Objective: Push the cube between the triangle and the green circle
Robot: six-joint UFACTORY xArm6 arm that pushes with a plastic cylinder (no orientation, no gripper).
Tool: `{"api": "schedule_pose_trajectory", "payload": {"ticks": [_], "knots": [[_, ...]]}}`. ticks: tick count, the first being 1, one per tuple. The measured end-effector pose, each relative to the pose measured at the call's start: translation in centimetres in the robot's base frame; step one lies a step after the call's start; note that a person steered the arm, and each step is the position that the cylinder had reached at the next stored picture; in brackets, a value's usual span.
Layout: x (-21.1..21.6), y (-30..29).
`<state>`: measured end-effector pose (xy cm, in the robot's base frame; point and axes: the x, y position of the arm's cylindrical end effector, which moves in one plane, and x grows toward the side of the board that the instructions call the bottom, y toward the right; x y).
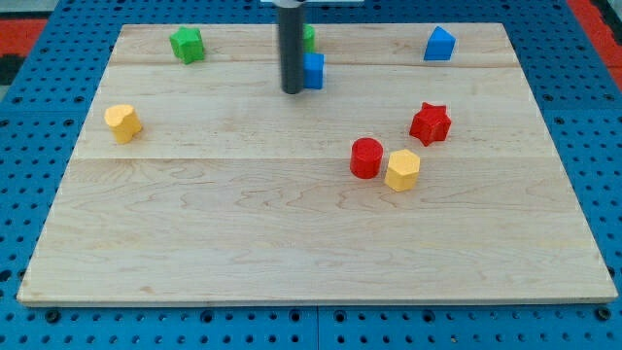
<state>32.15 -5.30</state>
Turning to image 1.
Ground blue cube block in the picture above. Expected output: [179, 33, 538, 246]
[303, 52, 325, 89]

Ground blue triangle block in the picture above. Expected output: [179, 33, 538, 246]
[424, 26, 456, 61]

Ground red cylinder block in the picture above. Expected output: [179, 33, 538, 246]
[350, 137, 384, 179]

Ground wooden board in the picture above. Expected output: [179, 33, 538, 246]
[17, 23, 617, 307]

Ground yellow hexagon block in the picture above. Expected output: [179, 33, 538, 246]
[384, 149, 421, 192]

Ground red star block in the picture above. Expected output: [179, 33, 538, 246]
[409, 102, 452, 147]

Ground green cylinder block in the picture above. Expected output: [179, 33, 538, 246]
[303, 23, 316, 53]

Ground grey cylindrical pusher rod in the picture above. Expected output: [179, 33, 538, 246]
[273, 0, 305, 94]

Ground green star block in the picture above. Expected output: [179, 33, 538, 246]
[169, 26, 205, 64]

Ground yellow heart block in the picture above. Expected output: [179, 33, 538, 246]
[104, 104, 142, 144]

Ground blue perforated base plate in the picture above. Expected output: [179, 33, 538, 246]
[1, 1, 621, 349]

